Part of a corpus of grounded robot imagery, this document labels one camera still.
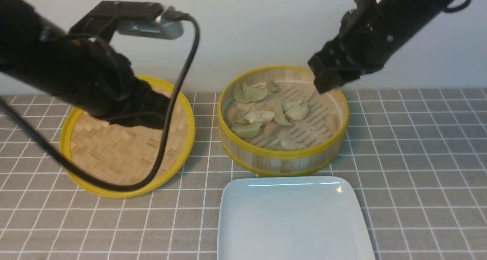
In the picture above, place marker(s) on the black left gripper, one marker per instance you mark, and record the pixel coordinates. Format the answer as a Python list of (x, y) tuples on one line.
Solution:
[(119, 97)]

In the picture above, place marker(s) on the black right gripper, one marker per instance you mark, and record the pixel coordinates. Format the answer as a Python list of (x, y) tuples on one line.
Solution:
[(334, 66)]

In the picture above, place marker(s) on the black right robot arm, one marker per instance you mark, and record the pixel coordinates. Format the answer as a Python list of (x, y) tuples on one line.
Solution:
[(370, 34)]

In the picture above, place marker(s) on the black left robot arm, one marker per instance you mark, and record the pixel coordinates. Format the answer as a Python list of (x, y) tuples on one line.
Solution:
[(80, 67)]

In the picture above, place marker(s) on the white square plate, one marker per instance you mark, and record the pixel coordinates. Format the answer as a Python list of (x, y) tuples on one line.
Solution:
[(292, 218)]

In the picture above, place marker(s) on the woven bamboo steamer lid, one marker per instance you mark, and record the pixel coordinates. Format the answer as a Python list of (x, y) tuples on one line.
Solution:
[(121, 155)]

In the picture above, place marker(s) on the small green dumpling back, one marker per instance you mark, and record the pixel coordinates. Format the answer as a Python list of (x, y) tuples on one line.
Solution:
[(272, 86)]

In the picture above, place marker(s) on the bamboo steamer basket yellow rim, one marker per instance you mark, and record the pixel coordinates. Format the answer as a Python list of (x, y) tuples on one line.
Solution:
[(322, 131)]

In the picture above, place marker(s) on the white dumpling centre left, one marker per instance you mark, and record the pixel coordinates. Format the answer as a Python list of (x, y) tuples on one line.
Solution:
[(263, 117)]

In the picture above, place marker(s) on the pink dumpling centre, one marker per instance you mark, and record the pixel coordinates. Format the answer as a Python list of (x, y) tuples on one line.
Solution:
[(270, 129)]

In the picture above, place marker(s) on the pink dumpling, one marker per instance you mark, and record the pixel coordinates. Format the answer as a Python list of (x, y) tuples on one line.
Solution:
[(270, 129), (233, 115)]

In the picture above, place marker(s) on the white dumpling front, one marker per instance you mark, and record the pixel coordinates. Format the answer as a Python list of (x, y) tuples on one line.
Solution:
[(291, 145)]

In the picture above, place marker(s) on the pink dumpling left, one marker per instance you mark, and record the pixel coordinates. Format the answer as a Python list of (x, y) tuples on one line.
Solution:
[(233, 115)]

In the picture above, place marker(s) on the grey checked tablecloth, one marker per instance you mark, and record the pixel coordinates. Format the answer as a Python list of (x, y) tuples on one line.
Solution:
[(416, 159)]

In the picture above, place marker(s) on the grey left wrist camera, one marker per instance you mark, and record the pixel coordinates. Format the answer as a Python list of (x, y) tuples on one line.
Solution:
[(152, 26)]

